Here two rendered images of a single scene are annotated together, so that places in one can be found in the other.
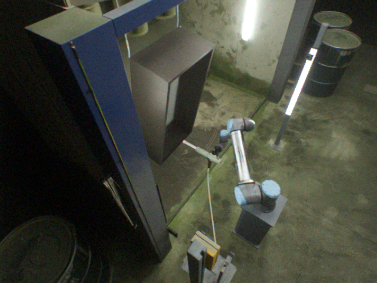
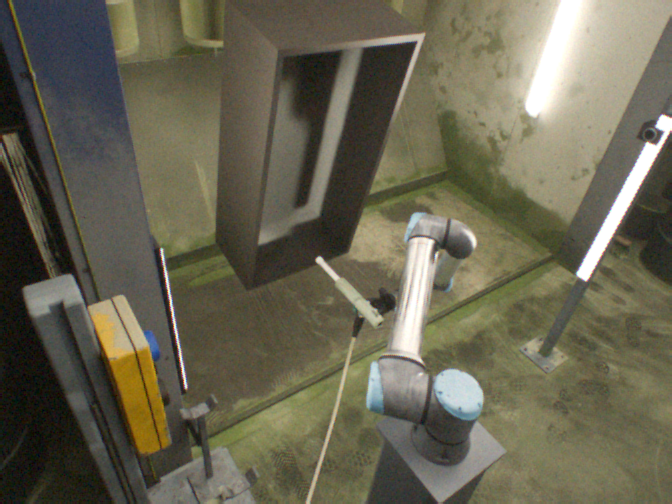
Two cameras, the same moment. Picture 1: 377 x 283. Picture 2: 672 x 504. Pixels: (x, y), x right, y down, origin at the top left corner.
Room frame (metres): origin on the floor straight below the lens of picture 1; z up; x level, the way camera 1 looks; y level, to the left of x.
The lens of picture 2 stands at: (-0.06, -0.44, 2.09)
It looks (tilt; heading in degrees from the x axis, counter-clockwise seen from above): 39 degrees down; 13
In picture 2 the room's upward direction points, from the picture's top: 6 degrees clockwise
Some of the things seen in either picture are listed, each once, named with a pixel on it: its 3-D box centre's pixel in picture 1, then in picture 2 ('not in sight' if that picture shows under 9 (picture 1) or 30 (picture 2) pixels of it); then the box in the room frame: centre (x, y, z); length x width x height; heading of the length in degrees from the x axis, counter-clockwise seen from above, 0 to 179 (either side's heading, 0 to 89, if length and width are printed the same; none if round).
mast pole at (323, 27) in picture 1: (294, 98); (605, 240); (2.04, -1.22, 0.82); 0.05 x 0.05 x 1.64; 52
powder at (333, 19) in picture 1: (332, 19); not in sight; (3.85, -2.38, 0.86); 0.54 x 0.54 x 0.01
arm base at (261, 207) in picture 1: (265, 200); (443, 429); (0.89, -0.64, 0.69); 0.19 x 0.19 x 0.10
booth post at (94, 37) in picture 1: (139, 199); (117, 281); (0.72, 0.34, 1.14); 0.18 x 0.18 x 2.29; 52
